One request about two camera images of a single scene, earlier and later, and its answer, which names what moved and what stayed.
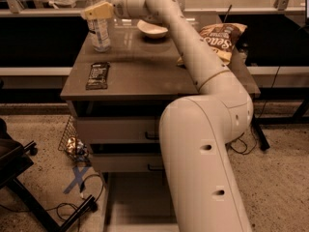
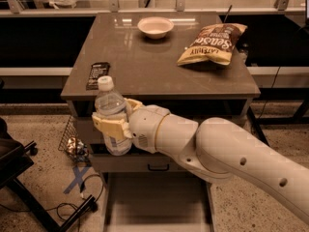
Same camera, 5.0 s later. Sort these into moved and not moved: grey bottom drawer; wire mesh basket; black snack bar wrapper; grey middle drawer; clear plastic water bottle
Moved: clear plastic water bottle
Not moved: grey middle drawer; black snack bar wrapper; grey bottom drawer; wire mesh basket
